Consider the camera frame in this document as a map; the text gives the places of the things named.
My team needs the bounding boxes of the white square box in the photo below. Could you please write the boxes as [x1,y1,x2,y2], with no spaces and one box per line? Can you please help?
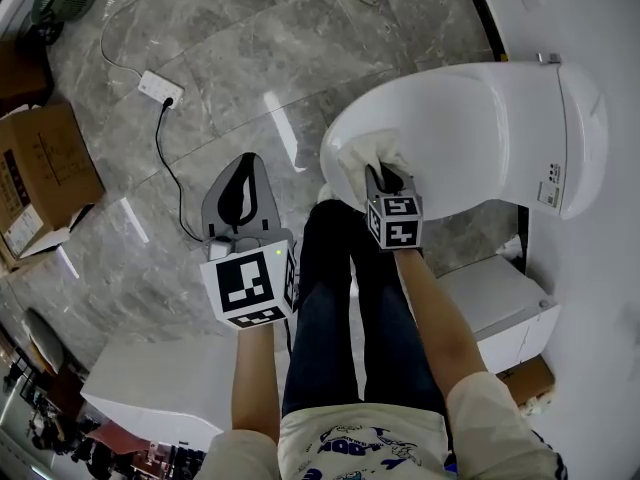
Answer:
[437,254,562,375]

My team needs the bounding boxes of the white power strip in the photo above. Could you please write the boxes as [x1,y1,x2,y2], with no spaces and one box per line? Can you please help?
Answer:
[136,69,186,111]

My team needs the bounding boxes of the small brown cardboard box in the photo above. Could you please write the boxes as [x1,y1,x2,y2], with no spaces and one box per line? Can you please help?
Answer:
[494,355,557,409]

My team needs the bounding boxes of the person's left forearm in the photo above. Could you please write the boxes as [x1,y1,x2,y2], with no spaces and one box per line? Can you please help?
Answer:
[230,317,282,445]

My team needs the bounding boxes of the white cloth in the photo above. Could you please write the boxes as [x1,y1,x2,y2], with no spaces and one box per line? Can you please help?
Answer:
[336,131,412,205]

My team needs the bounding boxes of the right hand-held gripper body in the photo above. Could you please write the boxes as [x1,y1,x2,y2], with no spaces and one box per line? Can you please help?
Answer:
[365,187,425,252]

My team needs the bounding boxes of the white toilet lid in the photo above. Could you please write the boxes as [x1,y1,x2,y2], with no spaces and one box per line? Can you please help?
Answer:
[319,61,509,222]

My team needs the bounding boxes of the person's dark blue jeans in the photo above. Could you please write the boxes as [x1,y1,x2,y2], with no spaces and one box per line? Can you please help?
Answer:
[281,199,451,419]

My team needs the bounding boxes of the black power cable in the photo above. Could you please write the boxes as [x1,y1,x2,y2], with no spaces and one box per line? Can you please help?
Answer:
[154,96,207,245]

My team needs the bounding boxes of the white toilet body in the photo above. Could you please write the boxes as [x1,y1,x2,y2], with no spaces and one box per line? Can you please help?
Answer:
[492,59,610,221]

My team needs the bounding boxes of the dark brown cabinet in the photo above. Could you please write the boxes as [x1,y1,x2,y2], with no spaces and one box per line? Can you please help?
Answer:
[0,20,65,115]

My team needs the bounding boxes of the person's right forearm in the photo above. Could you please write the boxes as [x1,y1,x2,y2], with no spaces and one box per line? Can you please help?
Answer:
[393,248,489,402]

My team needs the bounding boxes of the white power strip cable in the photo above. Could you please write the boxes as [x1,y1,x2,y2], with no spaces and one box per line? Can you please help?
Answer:
[99,0,151,78]

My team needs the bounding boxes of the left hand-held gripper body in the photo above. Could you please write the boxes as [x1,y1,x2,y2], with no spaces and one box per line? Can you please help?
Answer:
[199,220,302,330]

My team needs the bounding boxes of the white low platform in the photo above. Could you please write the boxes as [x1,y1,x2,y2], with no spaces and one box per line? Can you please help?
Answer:
[79,335,237,450]

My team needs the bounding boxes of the person's cream printed shirt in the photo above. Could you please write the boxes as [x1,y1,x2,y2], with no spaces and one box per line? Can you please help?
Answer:
[193,370,569,480]

